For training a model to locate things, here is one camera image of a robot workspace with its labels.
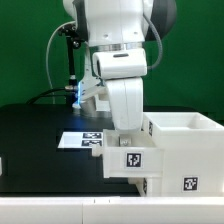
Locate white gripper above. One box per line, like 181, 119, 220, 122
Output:
106, 77, 143, 146

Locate white drawer box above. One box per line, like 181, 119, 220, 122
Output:
92, 129, 164, 178
128, 178, 147, 197

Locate large white drawer cabinet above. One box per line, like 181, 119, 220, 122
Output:
143, 112, 224, 196

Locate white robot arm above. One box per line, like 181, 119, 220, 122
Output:
63, 0, 177, 146

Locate white marker base plate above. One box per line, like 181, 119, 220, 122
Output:
58, 132, 103, 149

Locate black cables at base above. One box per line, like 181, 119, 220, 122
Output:
26, 87, 79, 105

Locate white front rail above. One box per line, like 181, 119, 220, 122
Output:
0, 197, 224, 224

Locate black camera on stand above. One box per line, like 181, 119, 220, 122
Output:
58, 22, 84, 88

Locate white grey cable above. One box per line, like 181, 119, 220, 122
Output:
45, 20, 77, 104

